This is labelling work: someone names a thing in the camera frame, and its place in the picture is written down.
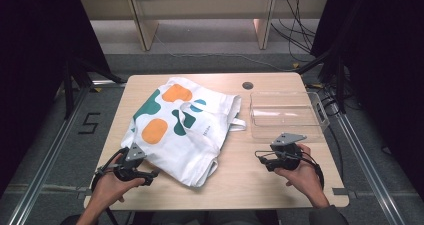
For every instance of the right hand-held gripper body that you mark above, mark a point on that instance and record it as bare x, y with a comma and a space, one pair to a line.
287, 156

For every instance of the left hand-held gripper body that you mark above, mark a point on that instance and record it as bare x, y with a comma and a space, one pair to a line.
133, 155

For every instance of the clear plastic tray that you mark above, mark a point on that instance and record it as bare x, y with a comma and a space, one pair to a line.
283, 116

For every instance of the white printed tote bag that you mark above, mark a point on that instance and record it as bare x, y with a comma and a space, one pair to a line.
186, 141

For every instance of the person's right hand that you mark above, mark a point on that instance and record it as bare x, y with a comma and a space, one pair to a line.
305, 176

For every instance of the person's left hand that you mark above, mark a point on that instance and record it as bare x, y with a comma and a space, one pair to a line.
106, 188

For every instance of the black metal stand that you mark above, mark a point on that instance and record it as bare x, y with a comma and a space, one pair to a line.
339, 75
70, 85

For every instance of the light wooden shelf unit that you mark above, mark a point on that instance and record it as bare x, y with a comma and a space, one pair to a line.
200, 5

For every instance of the aluminium floor rail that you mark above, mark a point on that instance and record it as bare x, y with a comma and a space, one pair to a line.
46, 158
366, 165

